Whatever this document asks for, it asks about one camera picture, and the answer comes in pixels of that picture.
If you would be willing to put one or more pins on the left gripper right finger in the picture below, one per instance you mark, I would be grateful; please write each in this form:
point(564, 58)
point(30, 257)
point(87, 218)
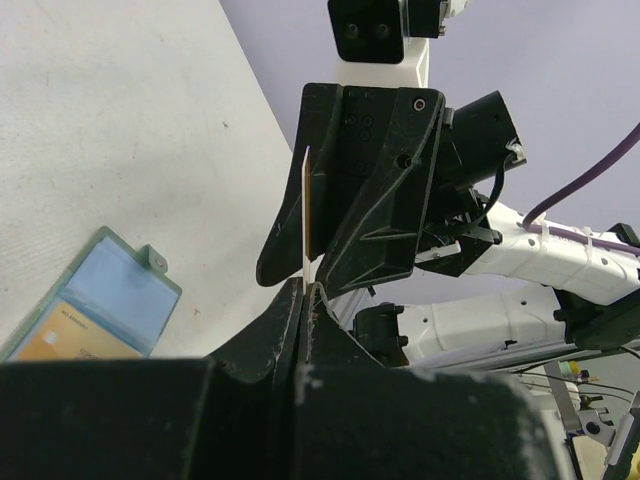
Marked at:
point(356, 419)

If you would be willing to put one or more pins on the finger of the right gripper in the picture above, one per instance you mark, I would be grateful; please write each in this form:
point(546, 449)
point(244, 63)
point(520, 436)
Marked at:
point(359, 256)
point(319, 120)

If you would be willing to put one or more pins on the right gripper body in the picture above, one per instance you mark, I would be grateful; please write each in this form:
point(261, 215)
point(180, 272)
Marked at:
point(371, 152)

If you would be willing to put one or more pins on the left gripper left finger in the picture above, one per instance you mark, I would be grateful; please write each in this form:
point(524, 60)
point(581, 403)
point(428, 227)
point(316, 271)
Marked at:
point(223, 416)

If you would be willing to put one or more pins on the gold card with magnetic stripe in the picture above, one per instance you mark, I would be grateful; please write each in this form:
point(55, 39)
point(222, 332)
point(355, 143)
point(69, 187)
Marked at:
point(306, 209)

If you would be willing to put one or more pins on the gold VIP card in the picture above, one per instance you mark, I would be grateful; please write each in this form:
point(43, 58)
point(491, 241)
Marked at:
point(66, 334)

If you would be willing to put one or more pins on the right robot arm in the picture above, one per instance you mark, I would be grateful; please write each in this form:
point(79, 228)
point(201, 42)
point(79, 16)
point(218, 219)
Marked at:
point(468, 230)

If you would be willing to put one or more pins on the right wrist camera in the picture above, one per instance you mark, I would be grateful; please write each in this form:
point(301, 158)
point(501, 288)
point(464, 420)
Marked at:
point(386, 43)

